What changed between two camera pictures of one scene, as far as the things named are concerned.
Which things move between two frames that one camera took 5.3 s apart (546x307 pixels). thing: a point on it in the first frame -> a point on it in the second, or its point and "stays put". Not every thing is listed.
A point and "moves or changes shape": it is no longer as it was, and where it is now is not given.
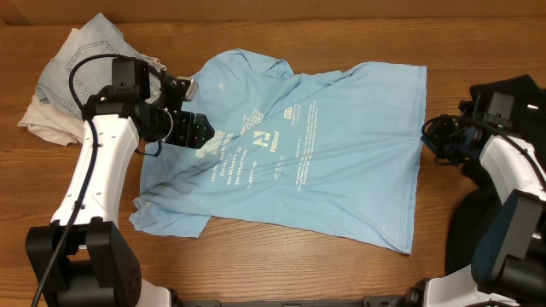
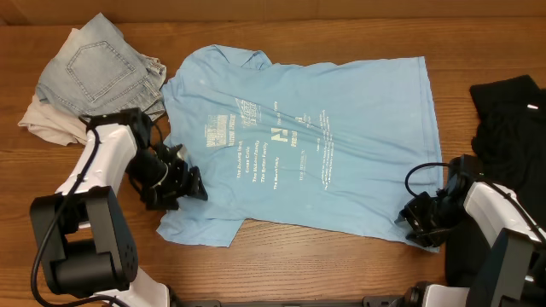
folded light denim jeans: [83, 66] stays put
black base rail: [406, 300] stays put
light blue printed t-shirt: [334, 153] moves or changes shape
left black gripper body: [182, 128] -> [180, 178]
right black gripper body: [446, 142] -> [422, 219]
